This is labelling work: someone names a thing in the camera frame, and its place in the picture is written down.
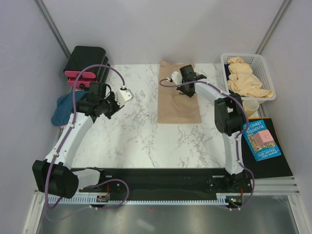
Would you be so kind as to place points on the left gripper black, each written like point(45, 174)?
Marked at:
point(112, 97)

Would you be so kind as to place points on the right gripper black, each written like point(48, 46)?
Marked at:
point(189, 94)

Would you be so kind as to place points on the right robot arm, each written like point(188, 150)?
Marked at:
point(229, 116)

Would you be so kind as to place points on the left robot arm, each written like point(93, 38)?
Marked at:
point(53, 175)

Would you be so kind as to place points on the lower black pink drawer box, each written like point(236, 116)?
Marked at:
point(98, 74)

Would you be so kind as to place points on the black pink drawer box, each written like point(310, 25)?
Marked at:
point(82, 57)
point(98, 74)

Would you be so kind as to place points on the blue t shirt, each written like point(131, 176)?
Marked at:
point(63, 110)

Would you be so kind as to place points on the light yellow t shirt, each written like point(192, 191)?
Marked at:
point(243, 81)

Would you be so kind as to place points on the upper black pink drawer box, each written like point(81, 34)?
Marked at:
point(82, 57)

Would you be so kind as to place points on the yellow mug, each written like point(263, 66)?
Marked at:
point(250, 106)

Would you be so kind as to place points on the white plastic basket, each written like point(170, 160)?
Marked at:
point(259, 68)

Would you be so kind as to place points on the pink cube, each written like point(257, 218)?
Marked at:
point(263, 137)

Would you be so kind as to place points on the blue storey treehouse book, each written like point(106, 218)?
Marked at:
point(264, 151)

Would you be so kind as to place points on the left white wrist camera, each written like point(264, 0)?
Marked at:
point(123, 96)

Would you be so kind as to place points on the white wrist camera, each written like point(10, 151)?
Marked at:
point(123, 96)
point(176, 78)

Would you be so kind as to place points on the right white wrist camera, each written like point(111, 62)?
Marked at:
point(176, 78)

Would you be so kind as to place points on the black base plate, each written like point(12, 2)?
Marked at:
point(169, 184)

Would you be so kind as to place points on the white cable duct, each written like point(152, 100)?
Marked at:
point(103, 200)

